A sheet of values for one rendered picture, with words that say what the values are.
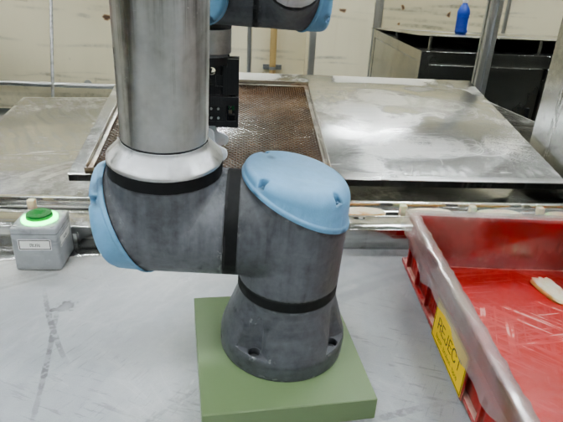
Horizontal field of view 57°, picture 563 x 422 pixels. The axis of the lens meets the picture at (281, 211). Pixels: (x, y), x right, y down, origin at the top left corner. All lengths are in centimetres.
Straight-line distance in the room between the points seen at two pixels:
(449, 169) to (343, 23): 328
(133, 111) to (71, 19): 434
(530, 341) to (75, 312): 64
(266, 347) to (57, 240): 42
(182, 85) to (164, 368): 36
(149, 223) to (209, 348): 20
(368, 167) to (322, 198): 64
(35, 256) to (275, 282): 47
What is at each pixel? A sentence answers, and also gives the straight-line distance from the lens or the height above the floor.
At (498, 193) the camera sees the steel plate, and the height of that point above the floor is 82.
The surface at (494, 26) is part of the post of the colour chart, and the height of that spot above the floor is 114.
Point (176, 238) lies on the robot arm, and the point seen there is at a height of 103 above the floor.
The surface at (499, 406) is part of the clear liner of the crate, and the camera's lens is 57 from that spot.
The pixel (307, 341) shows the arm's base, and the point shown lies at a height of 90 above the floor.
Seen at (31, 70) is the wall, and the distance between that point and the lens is 500.
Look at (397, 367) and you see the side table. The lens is 71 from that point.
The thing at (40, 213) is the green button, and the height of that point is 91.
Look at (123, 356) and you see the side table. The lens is 71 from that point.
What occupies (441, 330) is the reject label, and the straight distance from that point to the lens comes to 73.
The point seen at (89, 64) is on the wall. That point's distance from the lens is 484.
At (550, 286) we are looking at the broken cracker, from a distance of 95.
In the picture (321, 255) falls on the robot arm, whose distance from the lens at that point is 53.
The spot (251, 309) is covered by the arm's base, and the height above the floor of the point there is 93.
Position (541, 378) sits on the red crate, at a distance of 76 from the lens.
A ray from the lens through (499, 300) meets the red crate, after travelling 89.
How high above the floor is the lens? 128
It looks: 25 degrees down
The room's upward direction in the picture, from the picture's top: 3 degrees clockwise
